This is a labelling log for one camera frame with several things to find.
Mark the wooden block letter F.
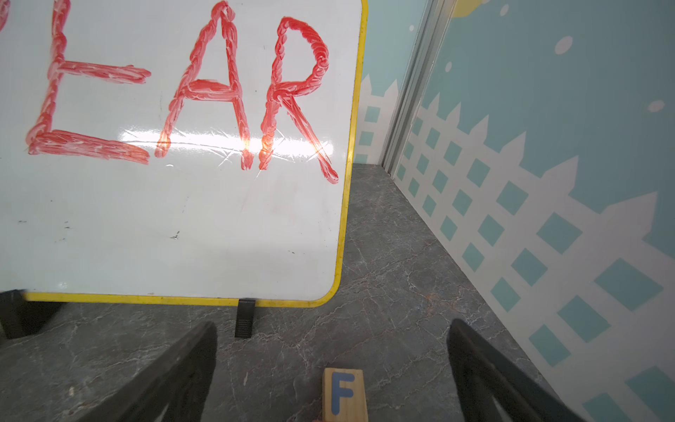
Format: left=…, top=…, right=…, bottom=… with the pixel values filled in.
left=322, top=367, right=368, bottom=422

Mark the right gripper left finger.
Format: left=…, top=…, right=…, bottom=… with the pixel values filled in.
left=80, top=321, right=218, bottom=421

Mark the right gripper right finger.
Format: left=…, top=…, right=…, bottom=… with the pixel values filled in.
left=446, top=319, right=582, bottom=421

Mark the whiteboard with PEAR writing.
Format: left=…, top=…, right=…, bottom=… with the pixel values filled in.
left=1, top=1, right=368, bottom=339

